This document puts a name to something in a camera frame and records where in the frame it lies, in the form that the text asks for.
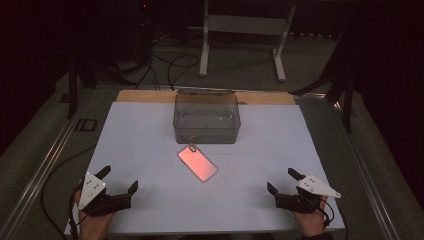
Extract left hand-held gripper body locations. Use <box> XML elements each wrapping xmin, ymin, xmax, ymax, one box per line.
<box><xmin>78</xmin><ymin>172</ymin><xmax>132</xmax><ymax>218</ymax></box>

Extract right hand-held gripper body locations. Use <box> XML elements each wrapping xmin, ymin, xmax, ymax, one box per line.
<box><xmin>275</xmin><ymin>173</ymin><xmax>342</xmax><ymax>214</ymax></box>

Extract pink phone case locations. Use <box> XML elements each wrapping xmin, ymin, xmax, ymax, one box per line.
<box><xmin>176</xmin><ymin>143</ymin><xmax>219</xmax><ymax>183</ymax></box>

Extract transparent grey plastic box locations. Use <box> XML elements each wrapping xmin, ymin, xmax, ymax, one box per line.
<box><xmin>172</xmin><ymin>88</ymin><xmax>242</xmax><ymax>145</ymax></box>

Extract person's right hand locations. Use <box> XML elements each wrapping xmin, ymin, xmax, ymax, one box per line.
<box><xmin>293</xmin><ymin>195</ymin><xmax>329</xmax><ymax>238</ymax></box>

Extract person's left hand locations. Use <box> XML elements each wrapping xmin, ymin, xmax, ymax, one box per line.
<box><xmin>73</xmin><ymin>181</ymin><xmax>116</xmax><ymax>240</ymax></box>

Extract white table mat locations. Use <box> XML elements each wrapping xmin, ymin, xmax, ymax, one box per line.
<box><xmin>64</xmin><ymin>101</ymin><xmax>345</xmax><ymax>236</ymax></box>

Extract wooden table board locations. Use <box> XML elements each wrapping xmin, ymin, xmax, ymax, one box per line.
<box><xmin>115</xmin><ymin>89</ymin><xmax>297</xmax><ymax>106</ymax></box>

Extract black tripod stand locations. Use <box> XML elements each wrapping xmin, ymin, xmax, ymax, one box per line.
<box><xmin>64</xmin><ymin>56</ymin><xmax>134</xmax><ymax>120</ymax></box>
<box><xmin>289</xmin><ymin>33</ymin><xmax>356</xmax><ymax>134</ymax></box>

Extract white metal stand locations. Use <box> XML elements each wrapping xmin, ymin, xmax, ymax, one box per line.
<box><xmin>198</xmin><ymin>0</ymin><xmax>297</xmax><ymax>83</ymax></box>

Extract right hand-held gripper cable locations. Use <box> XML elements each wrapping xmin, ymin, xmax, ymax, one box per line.
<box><xmin>318</xmin><ymin>196</ymin><xmax>349</xmax><ymax>240</ymax></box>

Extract hand-held gripper cable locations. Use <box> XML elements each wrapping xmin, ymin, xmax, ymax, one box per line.
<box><xmin>318</xmin><ymin>196</ymin><xmax>349</xmax><ymax>240</ymax></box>
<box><xmin>40</xmin><ymin>144</ymin><xmax>98</xmax><ymax>240</ymax></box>

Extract left hand-held gripper cable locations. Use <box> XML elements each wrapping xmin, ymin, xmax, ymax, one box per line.
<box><xmin>40</xmin><ymin>144</ymin><xmax>98</xmax><ymax>240</ymax></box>

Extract aluminium floor rail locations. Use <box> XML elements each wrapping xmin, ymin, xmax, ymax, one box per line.
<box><xmin>0</xmin><ymin>89</ymin><xmax>98</xmax><ymax>240</ymax></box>
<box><xmin>293</xmin><ymin>92</ymin><xmax>403</xmax><ymax>240</ymax></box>

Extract black floor cables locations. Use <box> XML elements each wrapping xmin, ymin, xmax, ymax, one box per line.
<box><xmin>133</xmin><ymin>31</ymin><xmax>201</xmax><ymax>92</ymax></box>

